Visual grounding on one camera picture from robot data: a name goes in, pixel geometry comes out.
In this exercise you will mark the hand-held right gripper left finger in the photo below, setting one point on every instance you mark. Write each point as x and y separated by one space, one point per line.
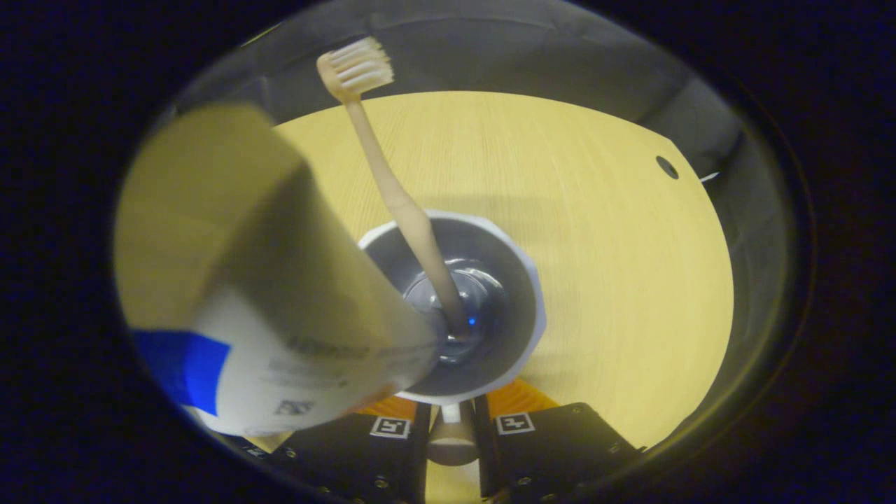
418 455

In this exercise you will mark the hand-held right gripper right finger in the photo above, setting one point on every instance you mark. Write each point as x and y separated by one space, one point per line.
484 455

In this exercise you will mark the light wooden desktop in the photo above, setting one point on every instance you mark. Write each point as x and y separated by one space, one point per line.
616 280

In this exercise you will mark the white toothpaste tube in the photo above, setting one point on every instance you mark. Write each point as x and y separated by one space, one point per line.
245 280

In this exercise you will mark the beige toothbrush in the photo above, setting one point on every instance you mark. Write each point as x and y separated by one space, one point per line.
392 189

